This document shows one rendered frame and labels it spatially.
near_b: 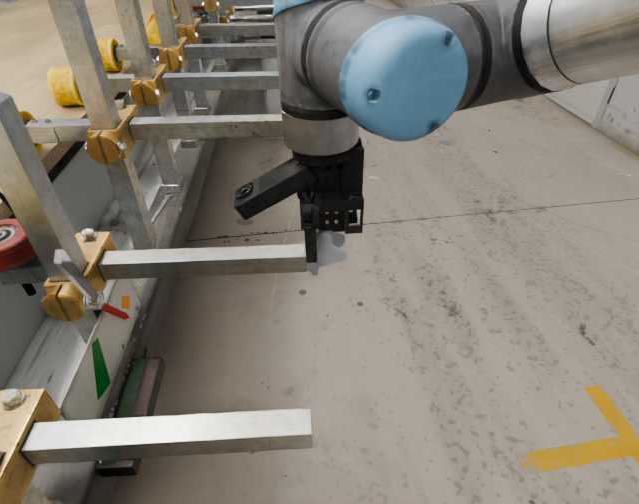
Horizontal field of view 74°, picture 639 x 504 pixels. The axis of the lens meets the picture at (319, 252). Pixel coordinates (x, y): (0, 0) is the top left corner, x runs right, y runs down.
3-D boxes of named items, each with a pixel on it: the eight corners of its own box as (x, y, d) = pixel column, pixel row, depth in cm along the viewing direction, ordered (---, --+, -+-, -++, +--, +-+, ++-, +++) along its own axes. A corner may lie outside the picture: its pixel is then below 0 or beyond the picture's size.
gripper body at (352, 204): (362, 238, 57) (366, 155, 49) (297, 242, 56) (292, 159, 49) (355, 207, 63) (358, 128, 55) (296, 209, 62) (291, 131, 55)
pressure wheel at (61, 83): (75, 57, 91) (70, 88, 89) (93, 84, 99) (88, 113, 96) (47, 58, 91) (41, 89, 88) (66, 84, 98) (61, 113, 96)
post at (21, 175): (136, 369, 74) (8, 86, 44) (130, 386, 71) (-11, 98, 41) (115, 370, 74) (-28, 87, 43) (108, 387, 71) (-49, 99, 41)
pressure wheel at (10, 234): (69, 274, 68) (39, 214, 60) (47, 311, 62) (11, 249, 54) (17, 276, 67) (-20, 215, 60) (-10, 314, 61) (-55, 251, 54)
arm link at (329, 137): (280, 122, 45) (281, 91, 53) (283, 164, 48) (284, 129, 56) (364, 119, 46) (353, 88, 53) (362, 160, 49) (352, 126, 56)
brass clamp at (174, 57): (192, 56, 119) (189, 36, 116) (183, 71, 109) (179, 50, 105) (170, 56, 119) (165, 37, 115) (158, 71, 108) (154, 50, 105)
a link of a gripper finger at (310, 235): (317, 269, 59) (315, 216, 53) (306, 269, 59) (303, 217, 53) (316, 247, 62) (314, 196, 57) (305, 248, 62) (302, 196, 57)
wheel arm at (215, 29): (293, 32, 136) (292, 22, 134) (293, 35, 134) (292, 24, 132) (177, 34, 135) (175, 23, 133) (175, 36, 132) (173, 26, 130)
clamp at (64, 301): (120, 256, 67) (110, 230, 64) (89, 321, 57) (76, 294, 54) (83, 258, 67) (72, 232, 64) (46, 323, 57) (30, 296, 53)
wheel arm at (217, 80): (295, 84, 98) (295, 67, 96) (296, 89, 95) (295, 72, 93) (72, 88, 96) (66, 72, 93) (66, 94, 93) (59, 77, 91)
